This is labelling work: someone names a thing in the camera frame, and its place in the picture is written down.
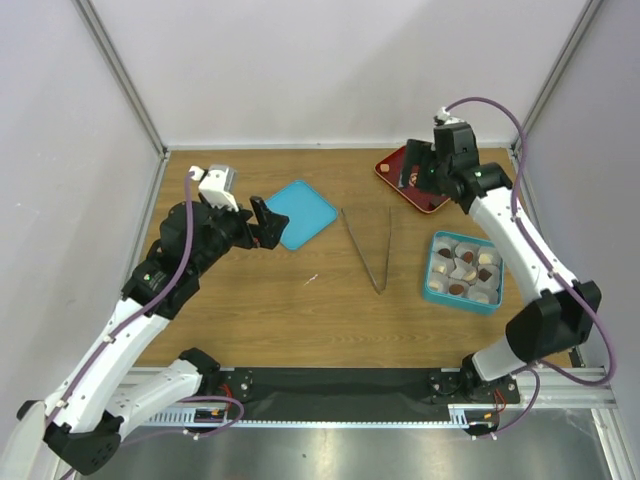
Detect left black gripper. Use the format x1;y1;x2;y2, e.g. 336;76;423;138
190;195;288;276

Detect blue box lid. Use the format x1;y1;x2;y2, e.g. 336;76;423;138
266;180;338;251

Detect metal tongs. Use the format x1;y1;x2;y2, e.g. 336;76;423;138
341;205;392;295

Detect dark square chocolate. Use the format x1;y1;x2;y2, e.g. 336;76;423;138
478;269;492;281

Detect dark round chocolate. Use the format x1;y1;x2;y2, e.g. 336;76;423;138
449;284;465;296

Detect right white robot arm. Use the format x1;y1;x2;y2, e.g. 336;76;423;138
398;122;602;402

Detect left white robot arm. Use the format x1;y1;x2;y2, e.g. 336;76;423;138
1;196;289;479

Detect blue chocolate box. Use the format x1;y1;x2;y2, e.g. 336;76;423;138
422;231;505;315

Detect red tray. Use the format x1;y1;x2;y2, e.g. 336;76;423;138
374;146;447;214

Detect white scrap on table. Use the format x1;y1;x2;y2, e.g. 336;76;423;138
304;274;319;286

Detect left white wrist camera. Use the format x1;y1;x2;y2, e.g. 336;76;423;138
189;164;239;212

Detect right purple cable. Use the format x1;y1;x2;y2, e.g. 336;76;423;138
442;97;616;441

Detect purple cable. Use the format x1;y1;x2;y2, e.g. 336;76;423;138
442;97;616;441
44;169;246;480

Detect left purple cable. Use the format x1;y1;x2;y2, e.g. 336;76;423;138
44;169;246;480

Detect slotted cable duct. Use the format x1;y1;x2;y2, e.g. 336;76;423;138
143;404;233;428

